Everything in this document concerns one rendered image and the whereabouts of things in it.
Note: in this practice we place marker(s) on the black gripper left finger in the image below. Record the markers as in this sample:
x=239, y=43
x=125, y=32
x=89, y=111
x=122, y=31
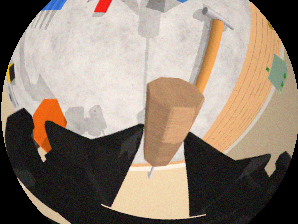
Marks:
x=106, y=159

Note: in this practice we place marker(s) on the yellow and black block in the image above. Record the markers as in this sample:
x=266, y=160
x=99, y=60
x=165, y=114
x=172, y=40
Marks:
x=11, y=73

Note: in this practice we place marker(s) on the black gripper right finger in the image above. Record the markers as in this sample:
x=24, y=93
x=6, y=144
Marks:
x=211, y=174

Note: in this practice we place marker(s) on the blue flat strip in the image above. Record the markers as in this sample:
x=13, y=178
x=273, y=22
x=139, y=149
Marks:
x=54, y=5

